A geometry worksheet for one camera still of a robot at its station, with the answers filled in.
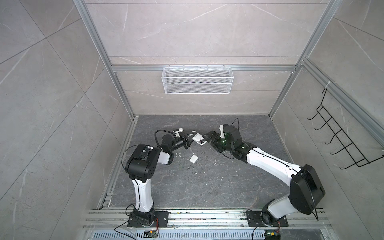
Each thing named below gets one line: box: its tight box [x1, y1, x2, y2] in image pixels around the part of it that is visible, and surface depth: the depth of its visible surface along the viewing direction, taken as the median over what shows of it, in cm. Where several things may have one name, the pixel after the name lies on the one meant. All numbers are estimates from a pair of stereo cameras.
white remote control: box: [192, 132, 208, 146], surface depth 85 cm
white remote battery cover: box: [189, 154, 198, 164], surface depth 97 cm
